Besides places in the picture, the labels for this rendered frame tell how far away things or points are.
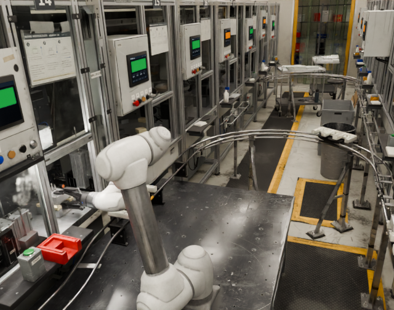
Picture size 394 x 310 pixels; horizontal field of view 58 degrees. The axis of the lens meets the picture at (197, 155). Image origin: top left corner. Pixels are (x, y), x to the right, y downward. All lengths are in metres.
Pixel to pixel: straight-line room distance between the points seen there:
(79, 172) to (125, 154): 1.03
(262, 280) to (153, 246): 0.69
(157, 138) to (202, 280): 0.66
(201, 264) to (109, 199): 0.59
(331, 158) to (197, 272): 3.09
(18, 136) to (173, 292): 0.91
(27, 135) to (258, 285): 1.28
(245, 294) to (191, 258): 0.37
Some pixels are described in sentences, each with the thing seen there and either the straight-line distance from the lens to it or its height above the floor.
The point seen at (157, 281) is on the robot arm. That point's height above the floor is 0.96.
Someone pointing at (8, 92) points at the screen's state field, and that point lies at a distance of 1.59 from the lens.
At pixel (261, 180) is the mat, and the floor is 0.01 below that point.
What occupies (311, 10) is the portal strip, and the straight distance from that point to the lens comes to 9.67.
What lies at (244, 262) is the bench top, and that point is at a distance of 2.00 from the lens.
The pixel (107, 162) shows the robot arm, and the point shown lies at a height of 1.46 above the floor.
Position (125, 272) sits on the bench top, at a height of 0.68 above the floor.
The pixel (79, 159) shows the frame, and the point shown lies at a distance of 2.26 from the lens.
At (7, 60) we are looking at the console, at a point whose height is 1.78.
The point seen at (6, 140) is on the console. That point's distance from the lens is 1.62.
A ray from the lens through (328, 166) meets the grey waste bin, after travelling 4.48.
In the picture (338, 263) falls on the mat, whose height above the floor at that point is 0.01.
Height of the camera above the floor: 1.94
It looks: 22 degrees down
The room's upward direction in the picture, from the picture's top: 2 degrees counter-clockwise
